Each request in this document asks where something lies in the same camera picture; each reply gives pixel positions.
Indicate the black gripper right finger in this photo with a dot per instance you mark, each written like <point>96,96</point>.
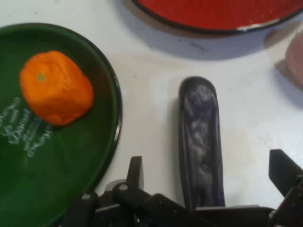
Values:
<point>290,179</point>

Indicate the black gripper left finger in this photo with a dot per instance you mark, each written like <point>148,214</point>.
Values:
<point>132,201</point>

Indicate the orange toy tangerine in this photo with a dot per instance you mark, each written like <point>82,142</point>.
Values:
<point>56,87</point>

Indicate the green round plate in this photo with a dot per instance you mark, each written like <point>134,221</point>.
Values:
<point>71,153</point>

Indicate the purple toy eggplant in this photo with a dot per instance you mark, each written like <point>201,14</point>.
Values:
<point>201,142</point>

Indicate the pink toy peach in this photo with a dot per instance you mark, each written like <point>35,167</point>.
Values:
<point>296,61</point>

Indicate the red round plate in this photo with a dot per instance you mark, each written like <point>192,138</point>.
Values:
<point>213,11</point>

